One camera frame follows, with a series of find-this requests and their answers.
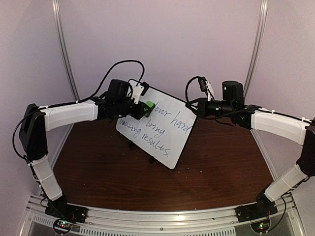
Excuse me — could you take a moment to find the green whiteboard eraser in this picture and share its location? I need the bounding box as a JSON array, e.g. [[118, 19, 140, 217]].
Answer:
[[145, 101, 156, 109]]

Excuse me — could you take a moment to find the aluminium corner post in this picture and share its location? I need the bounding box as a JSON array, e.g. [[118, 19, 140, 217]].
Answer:
[[51, 0, 80, 100], [244, 0, 268, 93]]

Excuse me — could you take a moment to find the right aluminium corner post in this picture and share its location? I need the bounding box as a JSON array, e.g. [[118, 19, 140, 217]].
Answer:
[[244, 0, 268, 93]]

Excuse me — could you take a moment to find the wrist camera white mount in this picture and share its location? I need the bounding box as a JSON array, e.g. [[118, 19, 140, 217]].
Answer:
[[198, 77, 215, 101], [131, 82, 149, 104]]

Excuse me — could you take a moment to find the left aluminium corner post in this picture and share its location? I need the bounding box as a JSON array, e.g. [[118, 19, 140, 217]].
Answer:
[[51, 0, 80, 100]]

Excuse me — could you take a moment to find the aluminium front frame rail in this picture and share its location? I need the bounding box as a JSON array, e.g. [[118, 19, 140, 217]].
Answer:
[[19, 194, 305, 236]]

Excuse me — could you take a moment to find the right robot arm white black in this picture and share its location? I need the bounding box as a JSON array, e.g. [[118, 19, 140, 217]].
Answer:
[[185, 76, 315, 217]]

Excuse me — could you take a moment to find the right circuit board with leds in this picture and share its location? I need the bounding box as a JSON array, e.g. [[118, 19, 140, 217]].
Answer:
[[251, 220, 271, 234]]

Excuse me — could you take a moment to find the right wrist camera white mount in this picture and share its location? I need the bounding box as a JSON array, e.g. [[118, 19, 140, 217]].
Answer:
[[198, 77, 215, 101]]

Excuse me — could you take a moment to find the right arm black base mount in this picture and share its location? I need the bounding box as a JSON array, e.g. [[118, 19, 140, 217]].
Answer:
[[235, 202, 278, 222]]

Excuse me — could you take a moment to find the white whiteboard with writing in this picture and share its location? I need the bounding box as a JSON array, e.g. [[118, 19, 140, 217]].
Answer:
[[116, 87, 197, 170]]

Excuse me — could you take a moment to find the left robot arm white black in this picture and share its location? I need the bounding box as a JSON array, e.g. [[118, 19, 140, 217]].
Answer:
[[19, 79, 155, 218]]

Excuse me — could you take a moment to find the black left camera cable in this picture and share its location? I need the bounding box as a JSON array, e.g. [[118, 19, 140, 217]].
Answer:
[[81, 59, 145, 104]]

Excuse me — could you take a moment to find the left circuit board with leds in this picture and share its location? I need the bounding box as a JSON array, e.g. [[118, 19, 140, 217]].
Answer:
[[53, 219, 74, 235]]

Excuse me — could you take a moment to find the circuit board with leds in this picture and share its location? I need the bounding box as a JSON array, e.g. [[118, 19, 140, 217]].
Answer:
[[251, 220, 271, 234], [53, 219, 74, 235]]

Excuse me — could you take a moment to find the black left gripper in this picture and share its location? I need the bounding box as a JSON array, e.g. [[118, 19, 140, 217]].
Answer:
[[115, 98, 151, 120]]

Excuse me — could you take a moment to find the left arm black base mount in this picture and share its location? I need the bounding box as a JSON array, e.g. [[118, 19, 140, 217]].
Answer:
[[45, 198, 88, 223]]

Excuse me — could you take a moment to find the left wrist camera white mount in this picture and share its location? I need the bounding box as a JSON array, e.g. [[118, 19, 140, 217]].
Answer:
[[131, 82, 149, 104]]

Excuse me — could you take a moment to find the black camera cable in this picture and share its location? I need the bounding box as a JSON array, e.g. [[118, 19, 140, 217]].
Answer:
[[81, 59, 145, 104], [185, 76, 206, 103]]

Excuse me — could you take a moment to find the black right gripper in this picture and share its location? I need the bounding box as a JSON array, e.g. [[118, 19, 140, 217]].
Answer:
[[185, 97, 234, 118]]

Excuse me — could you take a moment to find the black right camera cable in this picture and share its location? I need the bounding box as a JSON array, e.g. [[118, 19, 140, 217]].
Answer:
[[185, 76, 206, 103]]

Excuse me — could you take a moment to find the black whiteboard stand foot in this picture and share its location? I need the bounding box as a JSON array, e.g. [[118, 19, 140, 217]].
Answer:
[[149, 156, 157, 164]]

